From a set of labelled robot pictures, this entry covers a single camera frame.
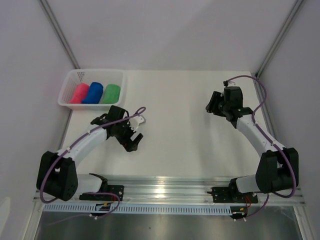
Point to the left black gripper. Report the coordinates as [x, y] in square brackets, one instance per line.
[129, 144]

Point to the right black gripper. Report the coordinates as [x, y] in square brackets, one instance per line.
[212, 107]

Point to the green towel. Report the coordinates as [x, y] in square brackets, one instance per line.
[111, 94]

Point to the blue towel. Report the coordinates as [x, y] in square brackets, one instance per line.
[94, 94]

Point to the red towel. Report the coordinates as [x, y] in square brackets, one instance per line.
[79, 93]

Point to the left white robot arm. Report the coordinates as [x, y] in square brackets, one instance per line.
[57, 175]

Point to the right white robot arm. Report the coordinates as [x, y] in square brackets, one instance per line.
[278, 167]

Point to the white perforated plastic basket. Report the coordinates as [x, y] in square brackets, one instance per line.
[103, 76]

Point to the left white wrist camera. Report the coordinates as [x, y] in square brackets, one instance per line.
[136, 122]

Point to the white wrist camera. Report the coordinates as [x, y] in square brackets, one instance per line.
[229, 83]
[136, 122]

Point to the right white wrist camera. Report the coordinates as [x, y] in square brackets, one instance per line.
[229, 83]

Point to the aluminium mounting rail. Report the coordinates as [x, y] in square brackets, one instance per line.
[170, 190]

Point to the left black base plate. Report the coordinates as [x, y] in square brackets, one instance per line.
[114, 189]

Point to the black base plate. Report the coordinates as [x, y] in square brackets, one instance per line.
[114, 189]
[225, 195]

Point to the white slotted cable duct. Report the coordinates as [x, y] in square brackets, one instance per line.
[162, 209]

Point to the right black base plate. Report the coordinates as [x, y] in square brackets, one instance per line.
[225, 195]

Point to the right aluminium frame post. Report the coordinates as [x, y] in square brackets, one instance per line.
[280, 36]

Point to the aluminium frame post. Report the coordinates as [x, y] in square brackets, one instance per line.
[280, 36]
[57, 29]

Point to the left aluminium frame post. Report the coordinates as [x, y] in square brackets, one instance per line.
[57, 29]

